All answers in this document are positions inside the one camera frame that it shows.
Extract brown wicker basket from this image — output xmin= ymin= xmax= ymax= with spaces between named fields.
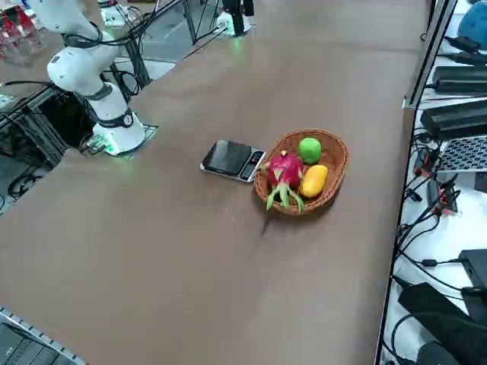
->
xmin=253 ymin=128 xmax=350 ymax=217

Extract black box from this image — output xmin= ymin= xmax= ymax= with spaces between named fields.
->
xmin=458 ymin=249 xmax=487 ymax=298

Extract black and red device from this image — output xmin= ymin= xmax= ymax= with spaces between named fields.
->
xmin=426 ymin=173 xmax=460 ymax=217

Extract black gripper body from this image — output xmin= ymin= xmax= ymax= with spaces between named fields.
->
xmin=221 ymin=0 xmax=255 ymax=18

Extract clear acrylic shelf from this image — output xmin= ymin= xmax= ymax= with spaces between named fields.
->
xmin=0 ymin=5 xmax=45 ymax=59

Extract pink dragon fruit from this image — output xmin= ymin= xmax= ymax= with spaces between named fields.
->
xmin=259 ymin=150 xmax=307 ymax=212

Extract silver perforated stand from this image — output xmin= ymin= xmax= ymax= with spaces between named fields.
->
xmin=436 ymin=134 xmax=487 ymax=174

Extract blue round object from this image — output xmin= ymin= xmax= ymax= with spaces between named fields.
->
xmin=457 ymin=1 xmax=487 ymax=41

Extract white electronic scale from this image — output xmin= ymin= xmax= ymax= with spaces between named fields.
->
xmin=199 ymin=139 xmax=266 ymax=184

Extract small black power adapter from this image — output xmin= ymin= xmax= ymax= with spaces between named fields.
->
xmin=444 ymin=35 xmax=483 ymax=55

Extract yellow mango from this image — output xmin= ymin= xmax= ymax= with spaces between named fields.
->
xmin=299 ymin=164 xmax=329 ymax=198

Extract aluminium profile post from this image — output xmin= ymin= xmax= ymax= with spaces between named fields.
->
xmin=402 ymin=0 xmax=460 ymax=110

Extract black metal frame rack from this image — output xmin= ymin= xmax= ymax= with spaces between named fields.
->
xmin=0 ymin=81 xmax=97 ymax=165

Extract white device with green light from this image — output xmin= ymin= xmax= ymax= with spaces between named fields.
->
xmin=99 ymin=0 xmax=132 ymax=27

